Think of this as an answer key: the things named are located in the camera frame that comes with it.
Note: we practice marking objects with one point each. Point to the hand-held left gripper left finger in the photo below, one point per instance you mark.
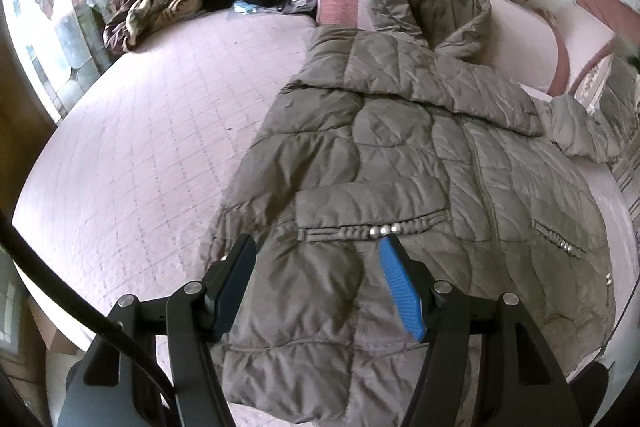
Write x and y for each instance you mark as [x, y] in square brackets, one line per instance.
[234, 287]

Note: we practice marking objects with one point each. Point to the pink cushion with red ends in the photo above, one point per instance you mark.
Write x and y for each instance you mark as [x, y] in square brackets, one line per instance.
[515, 37]
[590, 22]

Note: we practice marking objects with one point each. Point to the cardboard box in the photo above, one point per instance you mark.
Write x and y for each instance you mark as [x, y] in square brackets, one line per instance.
[50, 332]

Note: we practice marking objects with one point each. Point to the bed with pink quilted cover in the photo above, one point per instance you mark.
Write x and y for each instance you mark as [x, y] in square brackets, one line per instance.
[165, 132]

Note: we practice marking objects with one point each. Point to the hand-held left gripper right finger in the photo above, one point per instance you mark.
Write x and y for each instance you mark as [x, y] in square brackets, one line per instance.
[400, 292]

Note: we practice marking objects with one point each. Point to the olive quilted hooded jacket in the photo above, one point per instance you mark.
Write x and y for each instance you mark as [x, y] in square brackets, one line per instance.
[400, 157]

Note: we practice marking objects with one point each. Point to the small blue cloth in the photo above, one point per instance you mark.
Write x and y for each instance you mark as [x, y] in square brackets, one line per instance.
[247, 8]

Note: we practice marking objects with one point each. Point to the striped floral pillow at right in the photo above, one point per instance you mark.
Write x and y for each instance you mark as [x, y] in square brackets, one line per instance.
[627, 177]

